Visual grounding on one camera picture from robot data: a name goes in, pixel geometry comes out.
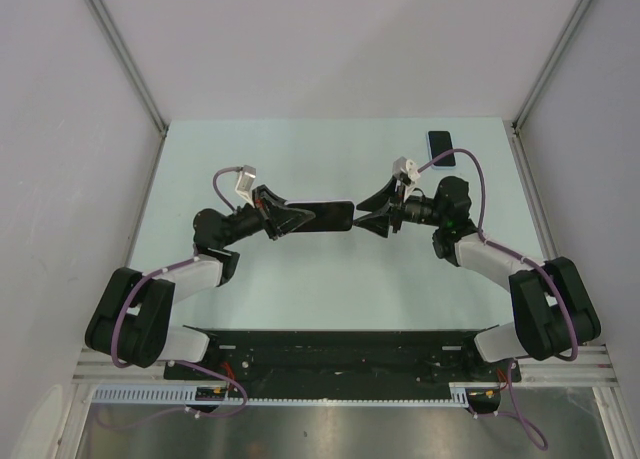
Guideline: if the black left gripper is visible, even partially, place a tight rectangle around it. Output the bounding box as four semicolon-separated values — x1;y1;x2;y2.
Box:
221;185;314;248

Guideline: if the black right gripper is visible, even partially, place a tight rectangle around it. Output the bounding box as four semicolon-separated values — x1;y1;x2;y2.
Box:
353;175;446;238

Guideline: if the phone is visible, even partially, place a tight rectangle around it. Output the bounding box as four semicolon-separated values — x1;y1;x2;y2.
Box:
426;130;456;169
286;200;355;233

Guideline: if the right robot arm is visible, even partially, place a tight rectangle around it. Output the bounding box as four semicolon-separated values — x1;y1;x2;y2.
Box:
354;176;601;380

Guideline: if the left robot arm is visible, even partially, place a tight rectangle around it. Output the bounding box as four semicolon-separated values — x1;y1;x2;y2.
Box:
85;186;315;379

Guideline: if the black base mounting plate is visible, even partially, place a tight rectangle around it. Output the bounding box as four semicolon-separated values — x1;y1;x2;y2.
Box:
164;328;522;399

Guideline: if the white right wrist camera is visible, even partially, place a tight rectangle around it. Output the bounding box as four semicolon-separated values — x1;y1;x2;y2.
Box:
392;156;420;186

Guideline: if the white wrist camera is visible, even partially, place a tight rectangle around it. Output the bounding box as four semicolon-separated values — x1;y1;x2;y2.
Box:
234;165;257;205
392;156;420;186

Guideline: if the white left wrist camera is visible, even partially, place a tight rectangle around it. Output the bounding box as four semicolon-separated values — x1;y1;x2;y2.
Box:
234;165;257;205

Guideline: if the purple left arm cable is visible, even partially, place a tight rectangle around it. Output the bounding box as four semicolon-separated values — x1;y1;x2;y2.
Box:
94;164;251;433

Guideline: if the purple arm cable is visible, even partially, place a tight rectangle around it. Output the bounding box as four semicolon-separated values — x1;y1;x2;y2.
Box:
94;164;251;433
417;148;581;450

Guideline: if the white slotted cable duct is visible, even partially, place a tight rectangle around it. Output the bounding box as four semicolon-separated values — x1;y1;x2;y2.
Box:
92;382;501;408

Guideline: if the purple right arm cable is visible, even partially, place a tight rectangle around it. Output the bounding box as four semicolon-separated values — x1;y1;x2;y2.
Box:
417;148;581;450

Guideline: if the aluminium front rail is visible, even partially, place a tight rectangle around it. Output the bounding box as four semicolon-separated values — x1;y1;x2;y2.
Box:
71;346;618;388

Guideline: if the left aluminium frame post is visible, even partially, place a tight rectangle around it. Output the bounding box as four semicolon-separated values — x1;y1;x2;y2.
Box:
84;0;168;137

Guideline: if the aluminium frame post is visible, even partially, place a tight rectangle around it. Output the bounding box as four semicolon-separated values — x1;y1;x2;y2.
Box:
511;0;596;134
84;0;168;137

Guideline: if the right aluminium frame post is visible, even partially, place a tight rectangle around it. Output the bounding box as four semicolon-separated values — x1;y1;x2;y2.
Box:
511;0;596;134

